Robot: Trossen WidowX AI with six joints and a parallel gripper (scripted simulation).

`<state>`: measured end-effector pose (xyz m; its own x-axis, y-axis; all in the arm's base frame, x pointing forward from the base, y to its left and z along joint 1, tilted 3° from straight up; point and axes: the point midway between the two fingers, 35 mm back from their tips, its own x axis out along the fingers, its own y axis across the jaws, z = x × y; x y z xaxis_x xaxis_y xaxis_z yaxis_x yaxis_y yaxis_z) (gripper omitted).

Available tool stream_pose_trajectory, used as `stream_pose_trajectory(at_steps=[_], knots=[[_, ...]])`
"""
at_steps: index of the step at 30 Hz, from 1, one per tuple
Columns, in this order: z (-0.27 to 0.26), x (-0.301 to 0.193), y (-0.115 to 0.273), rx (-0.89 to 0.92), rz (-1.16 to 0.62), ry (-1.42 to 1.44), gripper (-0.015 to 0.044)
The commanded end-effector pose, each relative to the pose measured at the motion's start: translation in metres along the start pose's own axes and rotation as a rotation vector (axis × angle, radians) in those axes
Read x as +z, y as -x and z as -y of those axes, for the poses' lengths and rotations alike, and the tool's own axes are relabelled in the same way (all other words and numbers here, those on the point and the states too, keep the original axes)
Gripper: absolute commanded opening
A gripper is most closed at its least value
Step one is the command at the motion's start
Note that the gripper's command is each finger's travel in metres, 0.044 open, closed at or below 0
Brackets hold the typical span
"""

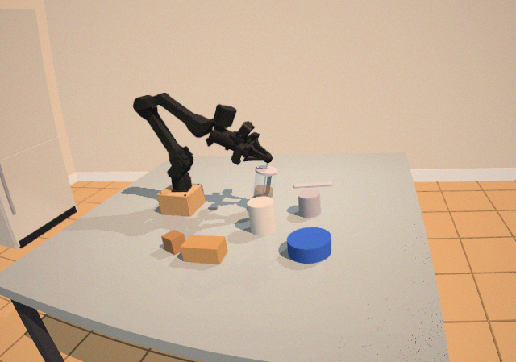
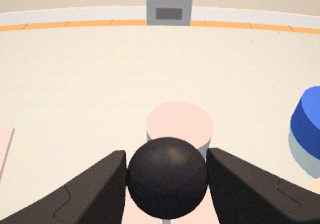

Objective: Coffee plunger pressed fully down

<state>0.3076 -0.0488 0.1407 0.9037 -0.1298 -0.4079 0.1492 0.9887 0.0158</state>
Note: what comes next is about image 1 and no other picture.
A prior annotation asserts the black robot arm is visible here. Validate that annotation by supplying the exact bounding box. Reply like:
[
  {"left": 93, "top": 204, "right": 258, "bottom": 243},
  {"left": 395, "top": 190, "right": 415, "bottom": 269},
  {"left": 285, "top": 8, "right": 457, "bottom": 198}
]
[{"left": 133, "top": 93, "right": 255, "bottom": 192}]

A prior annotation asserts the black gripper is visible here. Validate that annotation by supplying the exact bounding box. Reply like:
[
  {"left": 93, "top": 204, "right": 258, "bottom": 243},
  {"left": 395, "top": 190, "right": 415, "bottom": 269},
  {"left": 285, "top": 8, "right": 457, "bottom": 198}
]
[{"left": 223, "top": 131, "right": 270, "bottom": 165}]

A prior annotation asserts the pale pink cylinder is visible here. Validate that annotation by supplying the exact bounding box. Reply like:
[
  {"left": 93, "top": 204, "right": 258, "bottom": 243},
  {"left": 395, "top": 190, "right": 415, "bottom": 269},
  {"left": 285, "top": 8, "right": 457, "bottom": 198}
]
[{"left": 298, "top": 189, "right": 321, "bottom": 218}]

